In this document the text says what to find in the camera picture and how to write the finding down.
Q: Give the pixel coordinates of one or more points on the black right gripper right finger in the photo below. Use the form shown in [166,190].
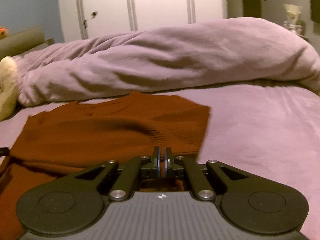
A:
[188,170]

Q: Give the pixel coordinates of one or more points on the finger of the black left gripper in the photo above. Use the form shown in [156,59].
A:
[4,152]

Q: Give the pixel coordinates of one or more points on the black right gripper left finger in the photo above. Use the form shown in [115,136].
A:
[133,173]

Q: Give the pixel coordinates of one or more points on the rust brown knit cardigan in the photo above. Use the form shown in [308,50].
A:
[76,135]

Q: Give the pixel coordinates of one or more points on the cream plush face pillow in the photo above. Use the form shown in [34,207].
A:
[9,87]

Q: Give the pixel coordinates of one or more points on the lilac bed sheet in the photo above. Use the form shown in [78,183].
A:
[267,128]

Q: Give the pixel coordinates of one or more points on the grey green headboard cushion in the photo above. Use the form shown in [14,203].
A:
[24,42]

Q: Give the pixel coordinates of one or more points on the lilac rumpled duvet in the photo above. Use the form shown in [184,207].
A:
[169,58]

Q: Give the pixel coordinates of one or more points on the orange plush toy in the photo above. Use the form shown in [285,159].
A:
[3,32]

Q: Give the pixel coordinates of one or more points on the white wardrobe with doors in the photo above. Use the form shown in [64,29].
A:
[82,19]

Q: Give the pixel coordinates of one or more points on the cluttered side table items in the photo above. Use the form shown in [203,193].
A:
[293,22]

